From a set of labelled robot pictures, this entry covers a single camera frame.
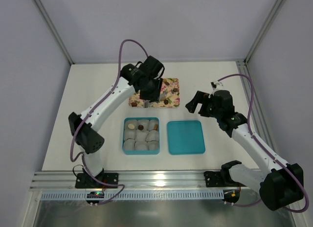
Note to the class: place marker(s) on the dark round chocolate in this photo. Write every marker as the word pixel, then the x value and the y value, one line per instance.
pixel 140 127

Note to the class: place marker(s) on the white oval chocolate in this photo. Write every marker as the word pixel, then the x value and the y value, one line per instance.
pixel 131 126

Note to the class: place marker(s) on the teal box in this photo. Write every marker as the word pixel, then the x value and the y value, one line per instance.
pixel 141 142

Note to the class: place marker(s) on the aluminium rail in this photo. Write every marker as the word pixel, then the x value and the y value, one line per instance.
pixel 58 180

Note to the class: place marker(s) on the slotted cable duct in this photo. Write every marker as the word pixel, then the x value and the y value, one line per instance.
pixel 133 195

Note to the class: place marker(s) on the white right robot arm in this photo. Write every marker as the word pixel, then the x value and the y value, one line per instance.
pixel 277 182

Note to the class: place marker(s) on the teal lid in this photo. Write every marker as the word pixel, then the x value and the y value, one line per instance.
pixel 185 137

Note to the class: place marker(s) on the floral tray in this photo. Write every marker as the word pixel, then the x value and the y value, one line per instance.
pixel 169 96

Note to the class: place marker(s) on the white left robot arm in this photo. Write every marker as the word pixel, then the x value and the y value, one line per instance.
pixel 84 127

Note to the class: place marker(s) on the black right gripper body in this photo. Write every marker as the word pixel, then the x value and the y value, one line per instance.
pixel 202 105

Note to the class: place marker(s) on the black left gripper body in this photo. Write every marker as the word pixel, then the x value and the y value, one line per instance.
pixel 151 94

